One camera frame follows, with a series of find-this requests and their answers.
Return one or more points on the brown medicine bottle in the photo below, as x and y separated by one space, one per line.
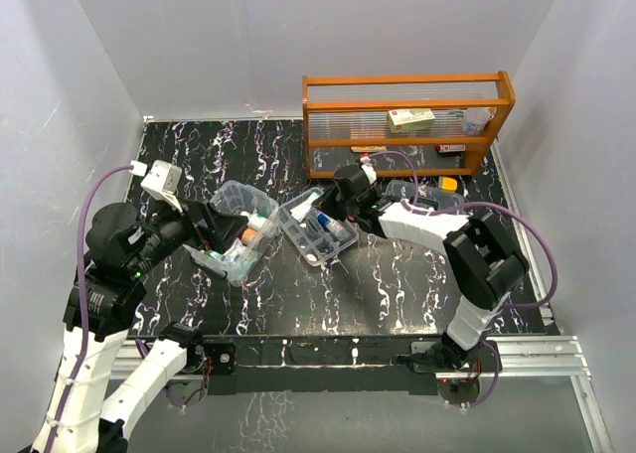
248 236

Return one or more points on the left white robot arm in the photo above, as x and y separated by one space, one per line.
116 250

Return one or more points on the white blue cylinder bottle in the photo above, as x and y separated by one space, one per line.
332 226

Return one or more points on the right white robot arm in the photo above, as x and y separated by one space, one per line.
484 260

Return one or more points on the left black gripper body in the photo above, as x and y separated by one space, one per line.
166 232

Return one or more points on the beige medicine box on shelf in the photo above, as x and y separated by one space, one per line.
410 119

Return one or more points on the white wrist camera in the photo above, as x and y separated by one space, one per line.
368 168
160 181

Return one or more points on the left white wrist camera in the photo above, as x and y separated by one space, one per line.
160 181

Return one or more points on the clear kit lid black handle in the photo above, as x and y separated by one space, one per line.
429 198

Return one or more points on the clear plastic medicine kit box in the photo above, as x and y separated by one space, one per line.
233 198

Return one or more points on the teal tape packet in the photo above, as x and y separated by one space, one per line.
237 257

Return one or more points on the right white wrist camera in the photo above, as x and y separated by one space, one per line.
368 168

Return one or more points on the white green sachet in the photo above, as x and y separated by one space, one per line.
300 210

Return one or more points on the red white box under shelf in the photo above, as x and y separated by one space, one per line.
450 149

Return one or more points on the orange wooden shelf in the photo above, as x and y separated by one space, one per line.
344 111

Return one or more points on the yellow grey small device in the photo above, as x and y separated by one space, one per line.
448 184

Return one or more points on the flat wooden piece under shelf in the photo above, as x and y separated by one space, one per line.
368 149

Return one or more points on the clear plastic tray insert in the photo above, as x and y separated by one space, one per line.
314 244

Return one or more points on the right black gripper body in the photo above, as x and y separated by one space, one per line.
334 203

